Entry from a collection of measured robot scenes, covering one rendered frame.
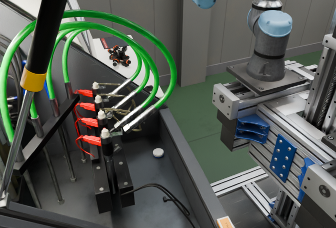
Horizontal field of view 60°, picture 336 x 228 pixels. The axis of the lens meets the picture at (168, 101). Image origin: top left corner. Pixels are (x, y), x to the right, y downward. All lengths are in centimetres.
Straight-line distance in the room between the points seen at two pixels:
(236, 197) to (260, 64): 90
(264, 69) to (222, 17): 208
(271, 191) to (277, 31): 106
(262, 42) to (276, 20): 9
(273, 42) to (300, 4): 278
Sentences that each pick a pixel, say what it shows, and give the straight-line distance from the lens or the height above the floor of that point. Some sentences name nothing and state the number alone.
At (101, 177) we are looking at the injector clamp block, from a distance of 84.
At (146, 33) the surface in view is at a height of 137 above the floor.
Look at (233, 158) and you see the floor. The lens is 232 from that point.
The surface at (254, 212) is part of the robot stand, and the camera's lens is 176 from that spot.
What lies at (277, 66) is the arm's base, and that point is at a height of 110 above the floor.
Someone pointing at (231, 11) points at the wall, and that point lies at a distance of 325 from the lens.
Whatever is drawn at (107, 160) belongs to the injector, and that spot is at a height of 105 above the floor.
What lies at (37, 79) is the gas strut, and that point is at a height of 146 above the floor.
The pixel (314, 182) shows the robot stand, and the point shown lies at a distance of 92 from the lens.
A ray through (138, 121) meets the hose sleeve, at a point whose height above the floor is 116.
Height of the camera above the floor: 159
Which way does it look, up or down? 33 degrees down
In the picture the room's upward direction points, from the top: straight up
